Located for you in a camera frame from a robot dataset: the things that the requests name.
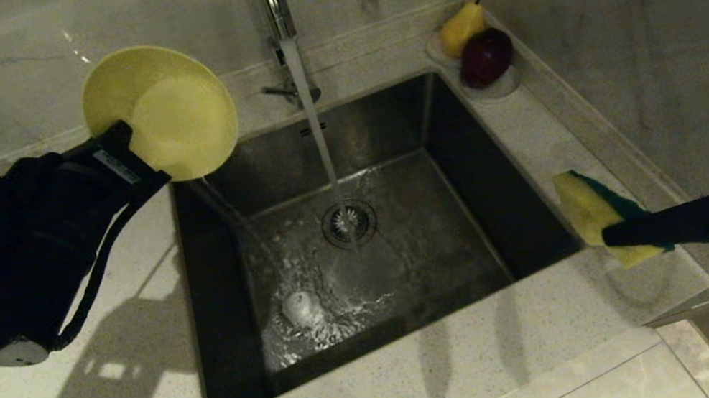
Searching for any dark red apple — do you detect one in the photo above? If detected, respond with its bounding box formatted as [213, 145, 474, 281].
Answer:
[453, 25, 519, 93]

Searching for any stainless steel sink basin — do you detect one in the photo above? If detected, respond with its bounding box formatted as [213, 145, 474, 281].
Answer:
[153, 50, 603, 398]

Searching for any yellow green sponge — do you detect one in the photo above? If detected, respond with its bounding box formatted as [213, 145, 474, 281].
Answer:
[551, 154, 677, 279]

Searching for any round metal drain strainer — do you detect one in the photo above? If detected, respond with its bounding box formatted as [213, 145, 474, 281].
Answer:
[318, 196, 382, 254]

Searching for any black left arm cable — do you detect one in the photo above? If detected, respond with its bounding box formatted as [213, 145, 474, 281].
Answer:
[30, 202, 157, 352]

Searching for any yellow pear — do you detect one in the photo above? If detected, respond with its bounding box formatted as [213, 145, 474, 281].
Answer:
[433, 0, 496, 62]

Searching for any yellow plastic bowl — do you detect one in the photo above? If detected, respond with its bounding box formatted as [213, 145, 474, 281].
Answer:
[74, 30, 248, 197]

